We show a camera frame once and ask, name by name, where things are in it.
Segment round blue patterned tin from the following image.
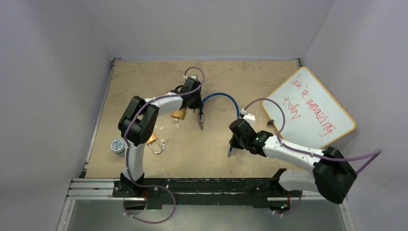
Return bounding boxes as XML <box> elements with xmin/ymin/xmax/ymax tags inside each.
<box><xmin>110</xmin><ymin>138</ymin><xmax>126</xmax><ymax>155</ymax></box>

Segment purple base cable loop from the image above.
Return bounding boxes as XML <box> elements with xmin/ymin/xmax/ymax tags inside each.
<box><xmin>123</xmin><ymin>186</ymin><xmax>177</xmax><ymax>225</ymax></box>

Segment blue cable lock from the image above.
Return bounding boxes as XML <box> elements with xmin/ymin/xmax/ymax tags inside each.
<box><xmin>196</xmin><ymin>92</ymin><xmax>239</xmax><ymax>160</ymax></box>

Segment yellow framed whiteboard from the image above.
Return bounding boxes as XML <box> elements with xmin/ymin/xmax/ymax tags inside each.
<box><xmin>262</xmin><ymin>67</ymin><xmax>356</xmax><ymax>149</ymax></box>

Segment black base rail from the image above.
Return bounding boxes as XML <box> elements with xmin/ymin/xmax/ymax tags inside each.
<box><xmin>112</xmin><ymin>174</ymin><xmax>301</xmax><ymax>211</ymax></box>

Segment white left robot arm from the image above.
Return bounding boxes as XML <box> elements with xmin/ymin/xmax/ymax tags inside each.
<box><xmin>118</xmin><ymin>77</ymin><xmax>203</xmax><ymax>197</ymax></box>

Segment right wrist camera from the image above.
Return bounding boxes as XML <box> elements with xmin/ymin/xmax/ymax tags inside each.
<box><xmin>240</xmin><ymin>109</ymin><xmax>256</xmax><ymax>126</ymax></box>

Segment silver key set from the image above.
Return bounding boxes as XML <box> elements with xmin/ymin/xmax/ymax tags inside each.
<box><xmin>172</xmin><ymin>118</ymin><xmax>181</xmax><ymax>128</ymax></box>

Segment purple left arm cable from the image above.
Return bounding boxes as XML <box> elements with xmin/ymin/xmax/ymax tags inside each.
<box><xmin>122</xmin><ymin>66</ymin><xmax>205</xmax><ymax>189</ymax></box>

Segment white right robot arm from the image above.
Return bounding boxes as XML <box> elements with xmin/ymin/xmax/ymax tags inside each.
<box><xmin>229</xmin><ymin>119</ymin><xmax>357</xmax><ymax>204</ymax></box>

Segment small keys of orange padlock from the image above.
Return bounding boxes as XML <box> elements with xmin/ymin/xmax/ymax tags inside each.
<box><xmin>161</xmin><ymin>139</ymin><xmax>170</xmax><ymax>152</ymax></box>

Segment orange long shackle padlock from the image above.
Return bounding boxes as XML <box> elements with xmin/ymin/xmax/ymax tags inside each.
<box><xmin>146</xmin><ymin>132</ymin><xmax>163</xmax><ymax>154</ymax></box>

